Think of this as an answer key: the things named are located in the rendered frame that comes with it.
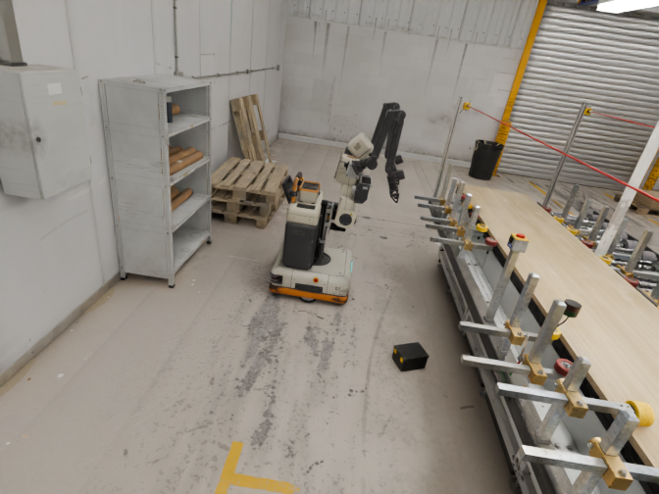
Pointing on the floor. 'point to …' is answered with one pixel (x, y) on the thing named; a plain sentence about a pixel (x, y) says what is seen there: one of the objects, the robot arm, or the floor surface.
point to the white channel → (630, 192)
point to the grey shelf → (129, 241)
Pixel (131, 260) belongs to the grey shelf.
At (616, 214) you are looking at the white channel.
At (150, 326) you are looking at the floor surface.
